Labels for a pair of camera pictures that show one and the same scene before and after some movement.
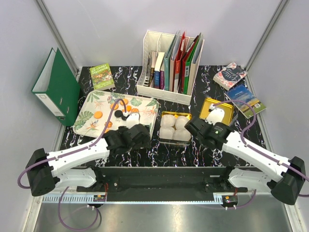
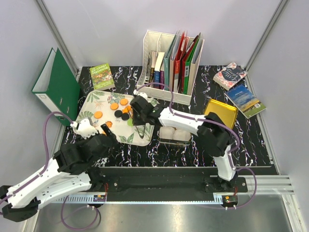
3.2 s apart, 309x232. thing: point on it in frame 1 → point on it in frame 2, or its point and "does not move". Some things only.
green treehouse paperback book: x=102 y=77 does not move
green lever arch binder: x=58 y=89 does not move
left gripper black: x=144 y=144 → x=106 y=129
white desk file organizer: x=170 y=65 does not move
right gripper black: x=212 y=125 → x=136 y=122
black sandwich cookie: x=118 y=113 does not move
